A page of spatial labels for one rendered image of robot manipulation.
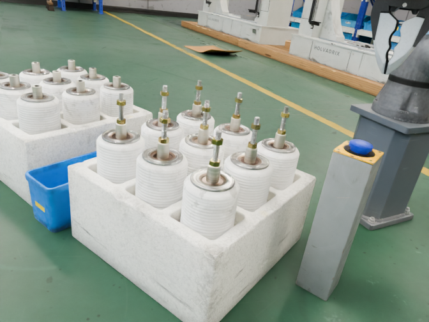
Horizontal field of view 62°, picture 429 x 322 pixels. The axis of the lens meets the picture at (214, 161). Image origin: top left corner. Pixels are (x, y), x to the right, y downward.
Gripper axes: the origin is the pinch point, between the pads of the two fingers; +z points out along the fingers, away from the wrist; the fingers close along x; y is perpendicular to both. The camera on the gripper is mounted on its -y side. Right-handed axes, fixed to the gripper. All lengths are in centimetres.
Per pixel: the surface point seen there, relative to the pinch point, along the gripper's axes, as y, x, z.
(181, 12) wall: 494, 489, 38
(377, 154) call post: 1.4, -2.8, 14.8
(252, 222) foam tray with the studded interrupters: -15.2, 10.4, 28.2
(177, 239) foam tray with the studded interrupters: -27.0, 17.3, 29.4
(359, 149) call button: -2.0, -0.3, 13.8
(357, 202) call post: -3.5, -3.1, 22.6
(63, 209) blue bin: -27, 52, 41
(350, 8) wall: 892, 300, -7
